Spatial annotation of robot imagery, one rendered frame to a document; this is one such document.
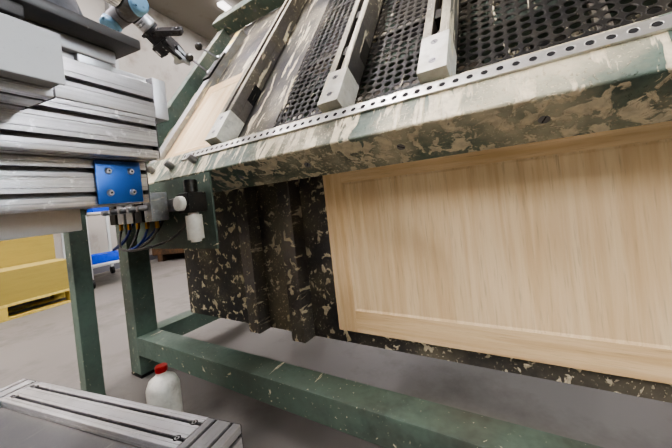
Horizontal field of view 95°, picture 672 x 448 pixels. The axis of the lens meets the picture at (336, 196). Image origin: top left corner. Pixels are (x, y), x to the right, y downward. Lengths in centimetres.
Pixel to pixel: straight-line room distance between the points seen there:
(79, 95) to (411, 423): 92
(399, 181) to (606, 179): 45
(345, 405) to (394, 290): 32
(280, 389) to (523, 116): 91
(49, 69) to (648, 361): 114
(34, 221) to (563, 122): 95
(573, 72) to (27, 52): 76
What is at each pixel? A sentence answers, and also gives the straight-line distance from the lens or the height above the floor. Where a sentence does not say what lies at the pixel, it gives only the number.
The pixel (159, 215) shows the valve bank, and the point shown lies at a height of 69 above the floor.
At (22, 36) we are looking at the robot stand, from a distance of 57.
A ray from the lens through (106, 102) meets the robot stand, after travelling 74.
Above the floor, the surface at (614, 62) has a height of 84.
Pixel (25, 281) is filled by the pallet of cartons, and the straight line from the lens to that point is 368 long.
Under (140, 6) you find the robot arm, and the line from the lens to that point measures 156.
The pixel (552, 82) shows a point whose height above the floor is 83.
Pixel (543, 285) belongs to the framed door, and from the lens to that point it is 89.
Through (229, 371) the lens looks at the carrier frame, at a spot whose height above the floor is 16.
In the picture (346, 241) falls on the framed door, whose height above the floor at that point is 54.
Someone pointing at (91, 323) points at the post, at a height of 30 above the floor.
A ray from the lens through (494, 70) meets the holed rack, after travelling 67.
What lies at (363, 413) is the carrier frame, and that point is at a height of 17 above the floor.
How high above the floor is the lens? 69
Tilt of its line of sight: level
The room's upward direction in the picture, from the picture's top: 6 degrees counter-clockwise
